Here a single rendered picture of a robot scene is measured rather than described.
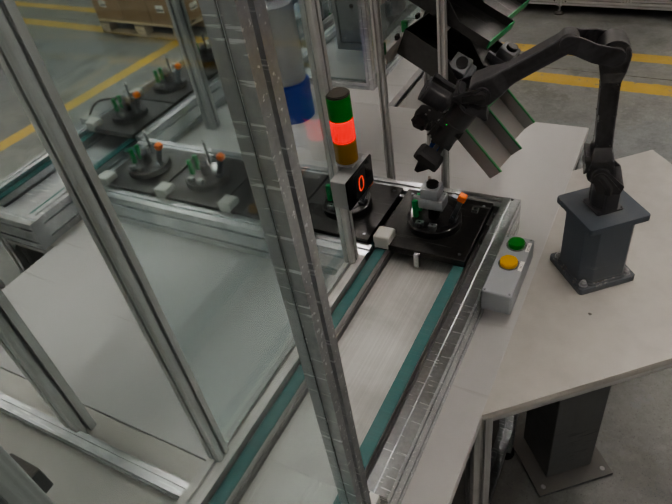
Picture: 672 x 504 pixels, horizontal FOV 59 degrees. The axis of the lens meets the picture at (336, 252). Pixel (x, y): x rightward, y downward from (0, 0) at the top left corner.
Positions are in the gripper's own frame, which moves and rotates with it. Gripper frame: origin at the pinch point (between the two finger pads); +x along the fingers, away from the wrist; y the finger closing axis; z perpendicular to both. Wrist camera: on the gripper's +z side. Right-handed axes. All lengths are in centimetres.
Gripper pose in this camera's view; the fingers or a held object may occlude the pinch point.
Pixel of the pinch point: (428, 154)
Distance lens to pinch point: 144.2
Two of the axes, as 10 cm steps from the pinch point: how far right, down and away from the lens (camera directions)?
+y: -4.6, 6.3, -6.3
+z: -8.0, -6.0, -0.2
